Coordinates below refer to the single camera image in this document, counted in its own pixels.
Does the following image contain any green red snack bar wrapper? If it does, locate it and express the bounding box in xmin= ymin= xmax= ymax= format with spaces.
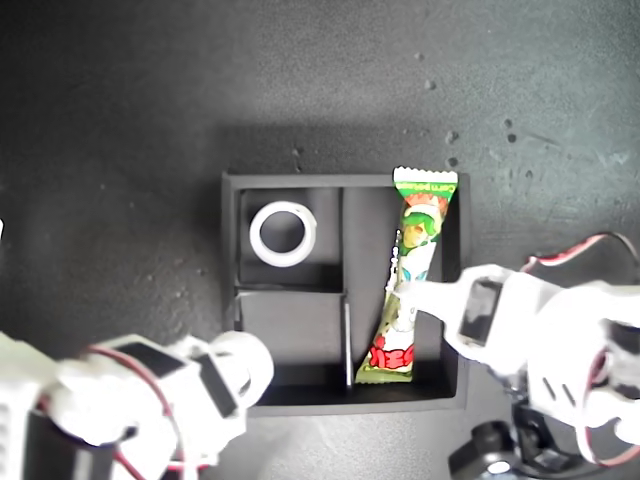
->
xmin=354 ymin=165 xmax=460 ymax=386

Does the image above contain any large white tape roll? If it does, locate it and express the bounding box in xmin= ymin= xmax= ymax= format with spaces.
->
xmin=248 ymin=200 xmax=318 ymax=268

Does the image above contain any black compartment tray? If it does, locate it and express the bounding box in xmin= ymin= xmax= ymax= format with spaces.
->
xmin=220 ymin=169 xmax=472 ymax=419

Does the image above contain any red arm wire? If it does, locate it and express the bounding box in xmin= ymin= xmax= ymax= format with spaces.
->
xmin=519 ymin=231 xmax=640 ymax=275
xmin=88 ymin=344 xmax=214 ymax=475

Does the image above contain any black camera box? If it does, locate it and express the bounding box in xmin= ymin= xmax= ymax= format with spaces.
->
xmin=447 ymin=419 xmax=519 ymax=480

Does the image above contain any black camera bracket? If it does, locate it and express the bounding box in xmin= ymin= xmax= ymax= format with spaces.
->
xmin=504 ymin=390 xmax=604 ymax=479

